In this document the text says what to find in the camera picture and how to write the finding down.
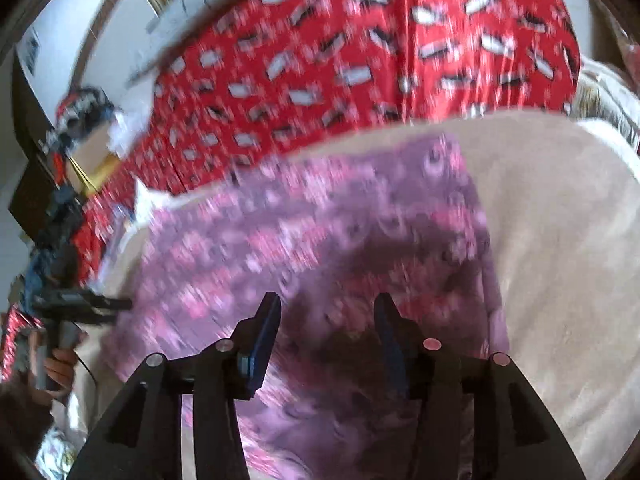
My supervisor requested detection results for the white patterned cloth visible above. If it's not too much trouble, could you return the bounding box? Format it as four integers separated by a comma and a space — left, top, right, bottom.
575, 57, 640, 157

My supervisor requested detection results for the white cartoon-print cloth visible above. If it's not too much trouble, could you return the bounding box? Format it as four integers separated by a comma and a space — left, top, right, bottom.
37, 430, 87, 480

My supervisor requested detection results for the purple floral garment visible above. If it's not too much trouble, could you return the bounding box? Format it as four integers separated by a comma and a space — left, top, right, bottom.
100, 132, 511, 480

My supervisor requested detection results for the pile of mixed clothes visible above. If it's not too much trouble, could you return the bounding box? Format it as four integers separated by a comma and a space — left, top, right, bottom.
42, 85, 119, 157

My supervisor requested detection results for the red printed blanket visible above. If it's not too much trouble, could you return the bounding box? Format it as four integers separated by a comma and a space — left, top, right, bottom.
0, 0, 583, 382

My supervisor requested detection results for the person's left forearm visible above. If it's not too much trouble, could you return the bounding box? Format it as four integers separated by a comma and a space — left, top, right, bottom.
0, 380, 55, 461

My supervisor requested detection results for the dark wooden cabinet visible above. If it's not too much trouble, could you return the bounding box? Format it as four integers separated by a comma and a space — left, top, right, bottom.
9, 64, 67, 241

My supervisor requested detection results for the beige plush blanket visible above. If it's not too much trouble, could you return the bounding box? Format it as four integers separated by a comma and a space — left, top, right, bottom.
65, 109, 640, 480

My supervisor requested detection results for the white paper sheet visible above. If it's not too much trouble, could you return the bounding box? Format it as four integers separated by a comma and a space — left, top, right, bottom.
131, 179, 177, 227

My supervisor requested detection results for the cardboard box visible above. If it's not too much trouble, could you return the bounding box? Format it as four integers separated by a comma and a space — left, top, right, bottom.
65, 125, 127, 197

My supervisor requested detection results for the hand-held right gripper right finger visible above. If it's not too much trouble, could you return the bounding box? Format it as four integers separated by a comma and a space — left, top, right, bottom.
374, 292, 588, 480

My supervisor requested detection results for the person's left hand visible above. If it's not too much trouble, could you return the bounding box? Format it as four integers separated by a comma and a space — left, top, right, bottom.
42, 347, 82, 402

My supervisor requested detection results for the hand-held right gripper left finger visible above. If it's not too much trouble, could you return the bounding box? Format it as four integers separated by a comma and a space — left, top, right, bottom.
65, 291, 282, 480

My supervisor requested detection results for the white plastic bag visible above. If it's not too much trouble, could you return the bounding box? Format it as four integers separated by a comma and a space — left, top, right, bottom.
107, 104, 152, 157

